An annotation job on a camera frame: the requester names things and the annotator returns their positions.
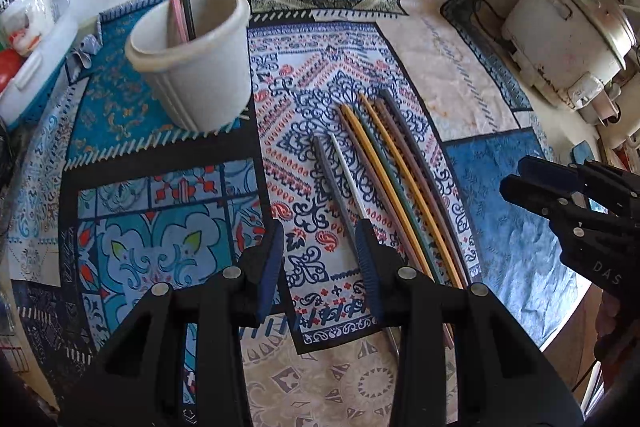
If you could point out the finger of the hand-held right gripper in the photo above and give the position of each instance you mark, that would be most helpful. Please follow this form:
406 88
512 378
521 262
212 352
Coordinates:
545 169
530 194

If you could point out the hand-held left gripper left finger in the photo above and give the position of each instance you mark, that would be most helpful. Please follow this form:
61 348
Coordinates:
270 267

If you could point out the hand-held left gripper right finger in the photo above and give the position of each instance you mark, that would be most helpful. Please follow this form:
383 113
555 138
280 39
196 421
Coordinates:
370 267

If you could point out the yellow chopstick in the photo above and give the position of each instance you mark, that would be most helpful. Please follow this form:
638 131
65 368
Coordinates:
397 207
422 207

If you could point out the teal green chopstick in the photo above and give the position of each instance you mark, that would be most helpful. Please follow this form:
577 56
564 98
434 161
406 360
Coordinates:
407 207

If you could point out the mauve chopstick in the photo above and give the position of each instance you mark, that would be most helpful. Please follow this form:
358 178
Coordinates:
434 207

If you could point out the grey chopstick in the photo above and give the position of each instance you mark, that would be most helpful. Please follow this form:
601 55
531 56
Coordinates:
332 187

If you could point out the cream plastic cup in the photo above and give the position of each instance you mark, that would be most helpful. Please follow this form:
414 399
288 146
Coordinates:
200 72

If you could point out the person's right hand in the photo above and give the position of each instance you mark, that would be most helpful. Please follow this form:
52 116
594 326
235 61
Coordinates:
620 322

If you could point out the white rice cooker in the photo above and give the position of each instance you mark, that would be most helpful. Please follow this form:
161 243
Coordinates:
560 32

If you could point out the patchwork printed tablecloth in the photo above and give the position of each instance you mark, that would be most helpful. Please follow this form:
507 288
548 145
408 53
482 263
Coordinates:
320 72

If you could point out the blue plastic basket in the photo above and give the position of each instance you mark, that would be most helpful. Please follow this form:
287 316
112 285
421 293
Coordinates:
35 109

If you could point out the white plastic container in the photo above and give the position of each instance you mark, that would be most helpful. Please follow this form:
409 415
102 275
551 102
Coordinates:
30 57

